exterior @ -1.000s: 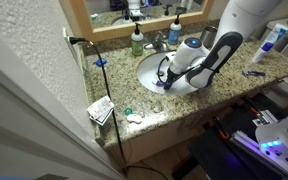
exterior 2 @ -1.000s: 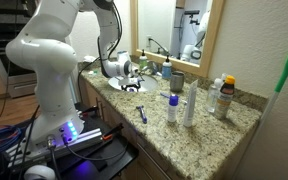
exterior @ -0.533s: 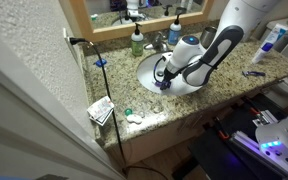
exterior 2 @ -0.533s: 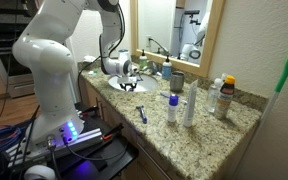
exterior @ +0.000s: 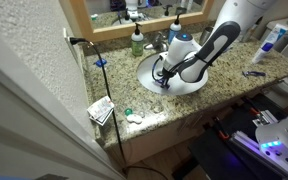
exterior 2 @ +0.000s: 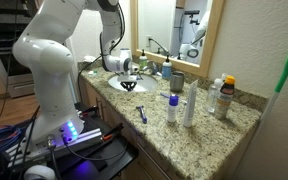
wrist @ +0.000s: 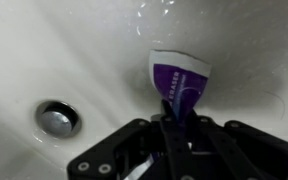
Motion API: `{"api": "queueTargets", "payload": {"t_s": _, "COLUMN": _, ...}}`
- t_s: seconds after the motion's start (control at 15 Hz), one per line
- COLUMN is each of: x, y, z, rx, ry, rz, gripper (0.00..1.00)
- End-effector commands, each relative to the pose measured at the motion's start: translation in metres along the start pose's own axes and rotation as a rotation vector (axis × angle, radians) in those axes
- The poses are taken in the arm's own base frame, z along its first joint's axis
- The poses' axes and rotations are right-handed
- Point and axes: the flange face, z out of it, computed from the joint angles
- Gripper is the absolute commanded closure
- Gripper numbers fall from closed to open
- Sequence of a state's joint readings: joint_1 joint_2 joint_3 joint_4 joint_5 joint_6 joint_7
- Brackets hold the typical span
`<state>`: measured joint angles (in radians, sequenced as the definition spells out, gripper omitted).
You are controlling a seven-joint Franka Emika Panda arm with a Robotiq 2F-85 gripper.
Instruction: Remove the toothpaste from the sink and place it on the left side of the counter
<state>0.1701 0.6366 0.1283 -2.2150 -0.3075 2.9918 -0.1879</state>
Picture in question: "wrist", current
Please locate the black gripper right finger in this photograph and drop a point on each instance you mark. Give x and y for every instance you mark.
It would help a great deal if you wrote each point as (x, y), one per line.
(244, 150)

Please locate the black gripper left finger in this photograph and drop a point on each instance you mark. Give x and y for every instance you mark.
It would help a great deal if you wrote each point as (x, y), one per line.
(124, 150)

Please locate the purple white toothpaste tube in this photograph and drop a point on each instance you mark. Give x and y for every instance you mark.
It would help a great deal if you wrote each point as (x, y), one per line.
(180, 80)

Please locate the chrome sink drain stopper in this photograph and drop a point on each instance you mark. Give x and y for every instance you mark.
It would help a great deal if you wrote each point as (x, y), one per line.
(57, 120)

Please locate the white ceramic sink basin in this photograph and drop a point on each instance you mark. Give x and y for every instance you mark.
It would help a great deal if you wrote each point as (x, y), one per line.
(84, 50)

